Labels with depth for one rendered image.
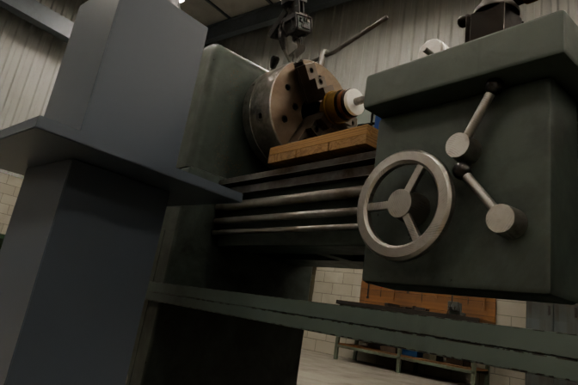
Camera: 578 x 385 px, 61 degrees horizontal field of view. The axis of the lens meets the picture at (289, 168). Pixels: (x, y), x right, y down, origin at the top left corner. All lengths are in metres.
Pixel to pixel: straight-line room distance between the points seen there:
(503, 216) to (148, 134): 0.64
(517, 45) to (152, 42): 0.65
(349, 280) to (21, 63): 8.29
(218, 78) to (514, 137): 0.91
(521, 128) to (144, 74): 0.66
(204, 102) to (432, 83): 0.78
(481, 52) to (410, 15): 9.76
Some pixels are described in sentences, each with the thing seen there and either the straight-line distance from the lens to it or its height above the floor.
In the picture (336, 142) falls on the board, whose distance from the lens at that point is 0.98.
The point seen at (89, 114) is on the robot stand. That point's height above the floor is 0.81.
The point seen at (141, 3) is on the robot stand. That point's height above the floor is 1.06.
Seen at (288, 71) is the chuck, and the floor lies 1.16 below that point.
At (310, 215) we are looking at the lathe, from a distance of 1.00.
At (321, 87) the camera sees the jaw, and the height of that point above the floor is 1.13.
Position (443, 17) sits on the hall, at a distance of 10.10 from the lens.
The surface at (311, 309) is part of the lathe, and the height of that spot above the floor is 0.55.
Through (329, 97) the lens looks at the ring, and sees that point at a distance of 1.28.
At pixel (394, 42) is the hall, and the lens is 10.28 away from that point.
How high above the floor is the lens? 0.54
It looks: 17 degrees up
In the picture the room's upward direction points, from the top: 9 degrees clockwise
